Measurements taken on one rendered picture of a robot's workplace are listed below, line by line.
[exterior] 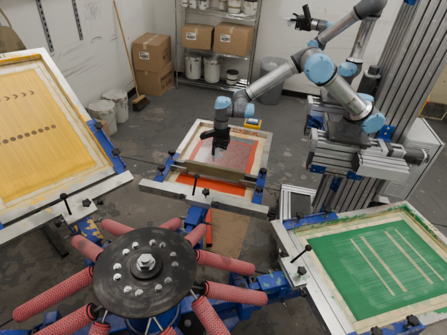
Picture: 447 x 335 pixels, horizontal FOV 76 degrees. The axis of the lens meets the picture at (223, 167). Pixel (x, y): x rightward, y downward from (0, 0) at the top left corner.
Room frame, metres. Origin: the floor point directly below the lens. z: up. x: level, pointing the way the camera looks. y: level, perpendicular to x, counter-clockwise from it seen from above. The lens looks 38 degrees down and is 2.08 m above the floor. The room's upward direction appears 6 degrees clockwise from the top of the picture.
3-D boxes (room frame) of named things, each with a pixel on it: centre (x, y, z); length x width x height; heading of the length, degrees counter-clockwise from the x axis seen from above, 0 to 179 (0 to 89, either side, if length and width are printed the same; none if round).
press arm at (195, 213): (0.96, 0.11, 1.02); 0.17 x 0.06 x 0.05; 170
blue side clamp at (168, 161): (1.32, 0.33, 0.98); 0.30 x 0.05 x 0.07; 170
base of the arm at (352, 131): (1.49, -0.70, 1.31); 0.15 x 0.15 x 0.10
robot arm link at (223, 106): (1.29, 0.03, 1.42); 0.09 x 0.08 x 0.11; 95
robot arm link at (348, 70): (1.99, -0.77, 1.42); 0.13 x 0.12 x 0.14; 147
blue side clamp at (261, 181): (1.23, -0.22, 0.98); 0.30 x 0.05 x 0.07; 170
